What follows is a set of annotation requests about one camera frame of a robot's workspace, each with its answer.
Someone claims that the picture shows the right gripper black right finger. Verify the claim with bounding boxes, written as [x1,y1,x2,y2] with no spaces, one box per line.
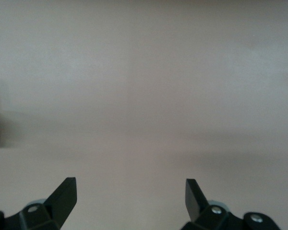
[181,178,282,230]

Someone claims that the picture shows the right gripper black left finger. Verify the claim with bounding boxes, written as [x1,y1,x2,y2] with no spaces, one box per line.
[0,177,78,230]

